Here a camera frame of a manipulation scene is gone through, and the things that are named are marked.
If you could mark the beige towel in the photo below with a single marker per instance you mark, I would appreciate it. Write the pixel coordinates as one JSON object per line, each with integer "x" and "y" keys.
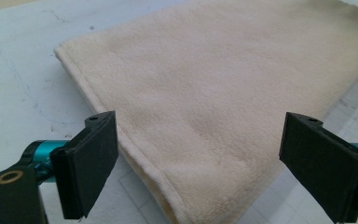
{"x": 199, "y": 77}

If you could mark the white grid mat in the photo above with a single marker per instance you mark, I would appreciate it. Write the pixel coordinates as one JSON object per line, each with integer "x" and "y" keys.
{"x": 18, "y": 62}

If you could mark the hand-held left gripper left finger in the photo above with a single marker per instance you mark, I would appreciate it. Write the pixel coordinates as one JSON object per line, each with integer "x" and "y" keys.
{"x": 87, "y": 165}

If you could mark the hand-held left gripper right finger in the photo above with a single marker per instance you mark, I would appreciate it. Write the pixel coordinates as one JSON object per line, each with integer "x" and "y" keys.
{"x": 323, "y": 165}

